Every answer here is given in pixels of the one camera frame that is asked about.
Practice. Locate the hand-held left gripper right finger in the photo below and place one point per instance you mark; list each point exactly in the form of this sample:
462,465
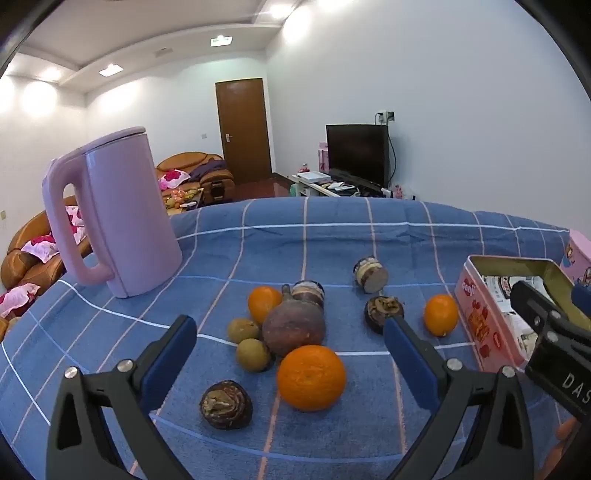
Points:
411,364

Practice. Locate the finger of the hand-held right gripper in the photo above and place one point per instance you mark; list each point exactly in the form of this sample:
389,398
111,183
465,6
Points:
535,304
581,295

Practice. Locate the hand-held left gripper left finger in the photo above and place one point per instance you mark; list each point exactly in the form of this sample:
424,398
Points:
168,360

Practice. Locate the pink metal tin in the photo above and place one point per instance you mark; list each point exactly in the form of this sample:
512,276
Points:
480,318

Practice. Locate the small orange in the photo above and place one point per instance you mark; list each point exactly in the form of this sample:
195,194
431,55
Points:
441,315
264,302

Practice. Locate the brown kiwi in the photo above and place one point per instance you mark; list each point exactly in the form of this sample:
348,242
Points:
253,354
243,331

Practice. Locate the large orange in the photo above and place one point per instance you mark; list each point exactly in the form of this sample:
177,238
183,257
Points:
311,378

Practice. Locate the purple-brown round fruit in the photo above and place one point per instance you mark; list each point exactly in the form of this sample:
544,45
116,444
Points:
293,327

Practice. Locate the person's right hand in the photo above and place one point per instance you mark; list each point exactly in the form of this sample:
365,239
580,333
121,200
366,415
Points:
567,438

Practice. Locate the printed paper lining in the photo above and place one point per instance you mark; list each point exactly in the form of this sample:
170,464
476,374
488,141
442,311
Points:
501,288

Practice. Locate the pink cartoon cup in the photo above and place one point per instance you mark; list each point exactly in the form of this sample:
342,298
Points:
581,256

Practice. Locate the pink electric kettle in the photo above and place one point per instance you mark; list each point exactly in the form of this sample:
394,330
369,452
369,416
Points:
129,221

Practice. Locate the cluttered coffee table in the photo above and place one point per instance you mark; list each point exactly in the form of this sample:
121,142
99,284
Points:
182,201

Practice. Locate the blue checked cloth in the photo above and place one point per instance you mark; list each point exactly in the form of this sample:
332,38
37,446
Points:
323,230

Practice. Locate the pink floral pillow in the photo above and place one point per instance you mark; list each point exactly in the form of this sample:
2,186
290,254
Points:
76,221
173,179
39,245
16,296

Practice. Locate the orange leather sofa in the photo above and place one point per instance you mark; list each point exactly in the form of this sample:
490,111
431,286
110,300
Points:
27,272

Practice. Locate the small pink patterned bag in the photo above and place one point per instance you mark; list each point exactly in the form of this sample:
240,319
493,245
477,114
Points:
400,191

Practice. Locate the purple cloth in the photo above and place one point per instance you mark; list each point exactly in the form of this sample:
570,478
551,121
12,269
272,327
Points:
207,168

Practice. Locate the white television stand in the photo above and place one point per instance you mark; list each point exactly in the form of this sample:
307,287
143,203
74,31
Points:
318,188

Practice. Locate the flat white box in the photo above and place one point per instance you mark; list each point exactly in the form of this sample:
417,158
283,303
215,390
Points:
314,176

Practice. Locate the black television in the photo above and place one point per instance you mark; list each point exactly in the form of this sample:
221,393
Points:
358,154

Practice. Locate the tall pink box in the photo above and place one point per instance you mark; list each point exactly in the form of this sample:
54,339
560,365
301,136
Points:
323,157

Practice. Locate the brown wooden door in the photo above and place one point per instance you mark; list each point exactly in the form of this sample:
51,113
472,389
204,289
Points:
243,131

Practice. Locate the square ceiling light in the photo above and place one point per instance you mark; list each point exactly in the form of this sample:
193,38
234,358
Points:
220,40
111,70

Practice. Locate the white wall socket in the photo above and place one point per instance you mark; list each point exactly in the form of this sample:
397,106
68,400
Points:
384,116

